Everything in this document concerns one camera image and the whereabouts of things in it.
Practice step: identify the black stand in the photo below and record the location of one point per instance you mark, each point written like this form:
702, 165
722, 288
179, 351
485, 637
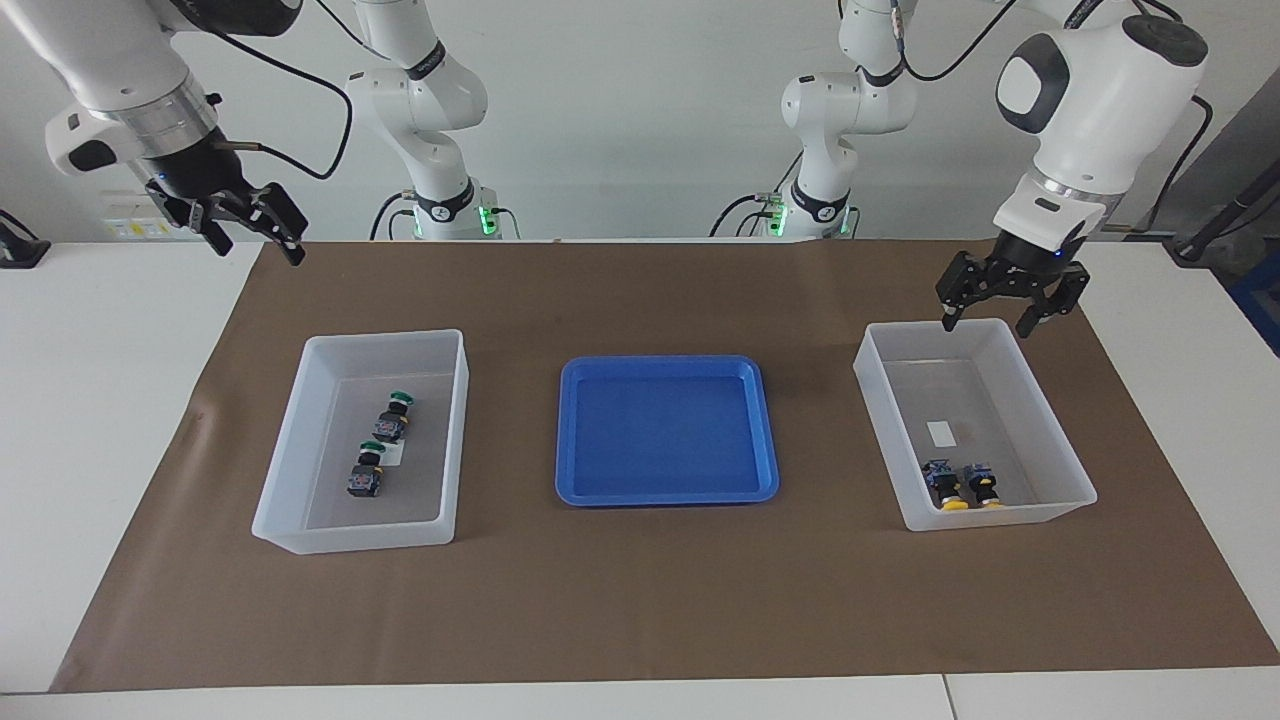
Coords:
1215, 235

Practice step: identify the blue crate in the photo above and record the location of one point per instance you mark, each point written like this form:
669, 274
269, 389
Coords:
1262, 300

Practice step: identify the green push button switch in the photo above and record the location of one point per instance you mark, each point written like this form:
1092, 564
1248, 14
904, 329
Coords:
392, 427
364, 482

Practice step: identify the brown table mat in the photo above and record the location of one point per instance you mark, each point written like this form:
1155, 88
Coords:
640, 600

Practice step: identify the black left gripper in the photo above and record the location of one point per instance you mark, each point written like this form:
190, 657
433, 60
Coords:
1025, 262

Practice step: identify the yellow push button switch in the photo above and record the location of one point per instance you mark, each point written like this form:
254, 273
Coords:
985, 485
945, 480

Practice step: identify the blue plastic tray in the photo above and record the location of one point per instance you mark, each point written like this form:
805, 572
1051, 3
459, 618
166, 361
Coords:
665, 430

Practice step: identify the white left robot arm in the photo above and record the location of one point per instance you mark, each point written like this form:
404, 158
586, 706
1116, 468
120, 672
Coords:
1100, 100

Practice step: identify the white wall socket box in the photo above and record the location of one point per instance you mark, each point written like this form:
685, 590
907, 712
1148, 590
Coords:
130, 225

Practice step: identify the white box label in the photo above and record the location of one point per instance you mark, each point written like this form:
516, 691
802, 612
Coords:
397, 456
943, 433

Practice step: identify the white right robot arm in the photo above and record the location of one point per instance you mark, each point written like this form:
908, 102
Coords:
110, 60

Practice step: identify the translucent white plastic box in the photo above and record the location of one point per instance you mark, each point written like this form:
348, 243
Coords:
1040, 420
440, 500

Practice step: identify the black desk object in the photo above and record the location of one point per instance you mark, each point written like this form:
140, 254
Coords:
20, 250

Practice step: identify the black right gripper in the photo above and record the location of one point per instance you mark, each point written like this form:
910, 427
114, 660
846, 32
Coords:
200, 170

